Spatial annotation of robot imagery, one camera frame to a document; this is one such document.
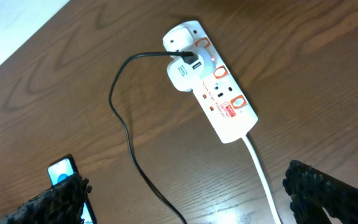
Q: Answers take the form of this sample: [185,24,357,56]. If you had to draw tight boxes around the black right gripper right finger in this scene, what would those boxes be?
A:
[283,160,358,224]

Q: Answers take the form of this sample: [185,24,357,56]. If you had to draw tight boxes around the white power strip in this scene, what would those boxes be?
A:
[167,21,258,147]

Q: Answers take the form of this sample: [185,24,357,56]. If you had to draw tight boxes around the black charger cable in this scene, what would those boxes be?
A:
[108,50,198,224]

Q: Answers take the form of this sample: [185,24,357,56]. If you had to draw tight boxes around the white power strip cord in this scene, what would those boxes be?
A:
[241,135,283,224]

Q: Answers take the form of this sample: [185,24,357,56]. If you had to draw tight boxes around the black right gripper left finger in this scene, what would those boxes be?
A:
[0,173,92,224]

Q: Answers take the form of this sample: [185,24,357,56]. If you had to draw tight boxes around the blue Galaxy smartphone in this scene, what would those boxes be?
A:
[47,154,98,224]

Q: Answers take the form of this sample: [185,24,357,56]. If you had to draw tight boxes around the white charger adapter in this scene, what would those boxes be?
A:
[163,27,215,91]

